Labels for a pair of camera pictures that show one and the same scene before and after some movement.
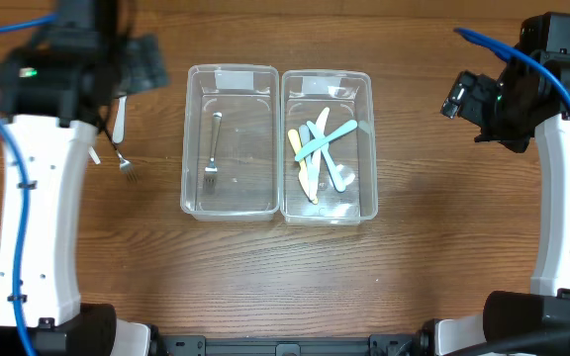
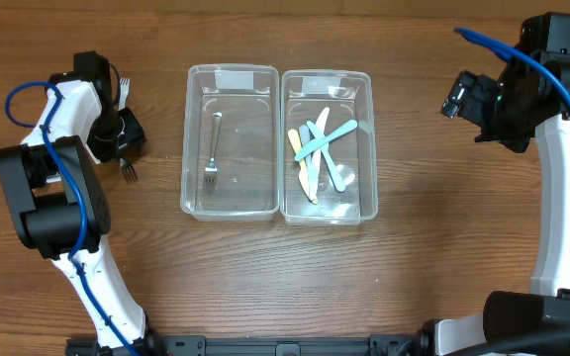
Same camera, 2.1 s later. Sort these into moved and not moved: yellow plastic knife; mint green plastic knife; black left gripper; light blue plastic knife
Moved: black left gripper
Not moved: mint green plastic knife; yellow plastic knife; light blue plastic knife
